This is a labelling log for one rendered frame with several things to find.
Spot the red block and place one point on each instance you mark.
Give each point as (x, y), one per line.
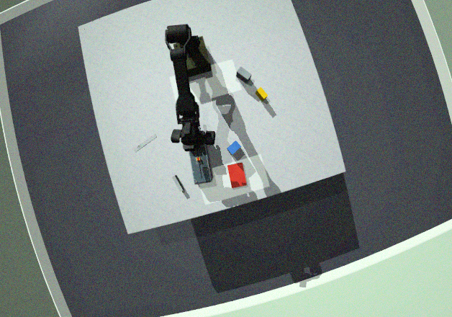
(237, 175)

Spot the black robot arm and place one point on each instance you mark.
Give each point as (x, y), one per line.
(186, 105)

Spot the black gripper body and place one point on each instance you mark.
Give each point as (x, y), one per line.
(208, 138)

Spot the yellow rectangular block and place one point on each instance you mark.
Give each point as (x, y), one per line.
(261, 94)

